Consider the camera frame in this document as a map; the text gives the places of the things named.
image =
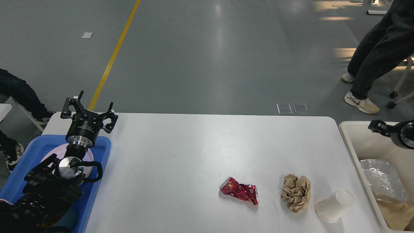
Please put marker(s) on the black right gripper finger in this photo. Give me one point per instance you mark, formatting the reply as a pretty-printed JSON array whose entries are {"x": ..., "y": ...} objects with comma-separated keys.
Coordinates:
[{"x": 380, "y": 127}]

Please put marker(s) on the white paper cup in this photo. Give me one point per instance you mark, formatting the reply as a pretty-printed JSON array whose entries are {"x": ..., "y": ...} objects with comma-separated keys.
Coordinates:
[{"x": 332, "y": 207}]

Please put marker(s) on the clear floor plate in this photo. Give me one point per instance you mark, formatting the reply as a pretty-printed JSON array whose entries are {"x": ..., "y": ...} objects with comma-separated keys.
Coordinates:
[
  {"x": 284, "y": 109},
  {"x": 301, "y": 109}
]

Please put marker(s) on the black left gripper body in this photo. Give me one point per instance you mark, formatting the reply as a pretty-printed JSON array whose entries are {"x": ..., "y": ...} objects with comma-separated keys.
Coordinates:
[{"x": 84, "y": 132}]

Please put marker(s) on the standing person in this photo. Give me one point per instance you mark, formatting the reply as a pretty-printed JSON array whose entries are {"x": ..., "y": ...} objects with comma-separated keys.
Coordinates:
[{"x": 381, "y": 50}]

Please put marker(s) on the pink cup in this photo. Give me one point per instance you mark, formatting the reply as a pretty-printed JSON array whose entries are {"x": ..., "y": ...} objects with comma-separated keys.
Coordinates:
[{"x": 5, "y": 201}]

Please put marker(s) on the pink plate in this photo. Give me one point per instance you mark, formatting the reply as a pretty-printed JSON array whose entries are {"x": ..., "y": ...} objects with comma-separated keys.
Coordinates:
[{"x": 60, "y": 152}]

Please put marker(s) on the aluminium foil tray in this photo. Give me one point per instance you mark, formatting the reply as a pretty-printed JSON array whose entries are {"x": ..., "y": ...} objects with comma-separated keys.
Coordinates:
[{"x": 383, "y": 179}]

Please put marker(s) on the white office chair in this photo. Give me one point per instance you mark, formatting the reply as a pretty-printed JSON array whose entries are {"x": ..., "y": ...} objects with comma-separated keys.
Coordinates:
[{"x": 403, "y": 77}]

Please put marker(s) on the right clear floor plate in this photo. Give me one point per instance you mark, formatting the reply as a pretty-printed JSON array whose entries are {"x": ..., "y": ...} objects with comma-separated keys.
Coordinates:
[{"x": 301, "y": 109}]

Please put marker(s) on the brown paper bag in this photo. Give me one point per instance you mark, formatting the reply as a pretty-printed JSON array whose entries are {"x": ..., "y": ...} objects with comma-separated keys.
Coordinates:
[{"x": 397, "y": 215}]

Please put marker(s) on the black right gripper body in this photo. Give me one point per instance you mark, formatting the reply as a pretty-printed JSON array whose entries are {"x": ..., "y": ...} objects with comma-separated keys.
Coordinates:
[{"x": 402, "y": 134}]

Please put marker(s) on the left clear floor plate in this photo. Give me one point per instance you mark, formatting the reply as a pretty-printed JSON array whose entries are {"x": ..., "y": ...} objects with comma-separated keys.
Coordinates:
[{"x": 284, "y": 109}]

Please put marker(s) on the red foil wrapper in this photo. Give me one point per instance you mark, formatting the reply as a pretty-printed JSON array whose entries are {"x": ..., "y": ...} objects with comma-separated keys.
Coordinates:
[{"x": 244, "y": 192}]

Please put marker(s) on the dark green cup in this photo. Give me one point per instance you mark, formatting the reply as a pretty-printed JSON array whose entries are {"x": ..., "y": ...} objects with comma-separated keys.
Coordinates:
[{"x": 57, "y": 223}]

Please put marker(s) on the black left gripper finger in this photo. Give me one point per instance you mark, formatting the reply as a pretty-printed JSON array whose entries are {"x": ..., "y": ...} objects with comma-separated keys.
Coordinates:
[
  {"x": 74, "y": 110},
  {"x": 107, "y": 120}
]

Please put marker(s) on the blue plastic tray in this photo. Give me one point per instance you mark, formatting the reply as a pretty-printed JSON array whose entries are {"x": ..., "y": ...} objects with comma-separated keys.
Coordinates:
[{"x": 34, "y": 153}]

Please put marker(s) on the brown paper ball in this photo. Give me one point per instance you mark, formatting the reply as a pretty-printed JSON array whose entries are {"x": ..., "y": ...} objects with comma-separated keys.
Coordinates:
[{"x": 297, "y": 191}]

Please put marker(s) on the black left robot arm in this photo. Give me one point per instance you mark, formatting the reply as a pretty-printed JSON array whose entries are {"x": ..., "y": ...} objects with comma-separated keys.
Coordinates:
[{"x": 53, "y": 185}]

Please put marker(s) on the white plastic bin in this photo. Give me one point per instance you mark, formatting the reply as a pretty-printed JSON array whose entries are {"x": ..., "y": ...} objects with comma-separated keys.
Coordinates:
[{"x": 362, "y": 143}]

